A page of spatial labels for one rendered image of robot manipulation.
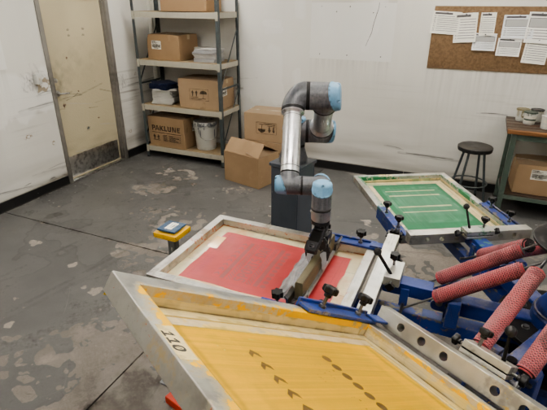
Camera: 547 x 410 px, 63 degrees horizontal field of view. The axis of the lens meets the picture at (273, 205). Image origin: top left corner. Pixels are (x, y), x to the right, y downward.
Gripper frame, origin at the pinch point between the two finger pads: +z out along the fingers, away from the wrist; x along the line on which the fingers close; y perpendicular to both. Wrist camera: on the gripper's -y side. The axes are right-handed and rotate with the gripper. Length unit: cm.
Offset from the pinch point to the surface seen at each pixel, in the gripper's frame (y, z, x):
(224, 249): 5.2, 5.3, 44.7
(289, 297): -23.9, -1.0, 2.0
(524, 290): -18, -20, -68
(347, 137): 380, 56, 84
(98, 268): 78, 101, 205
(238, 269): -7.0, 5.3, 31.3
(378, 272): 1.3, -3.3, -24.1
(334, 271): 8.0, 5.3, -5.3
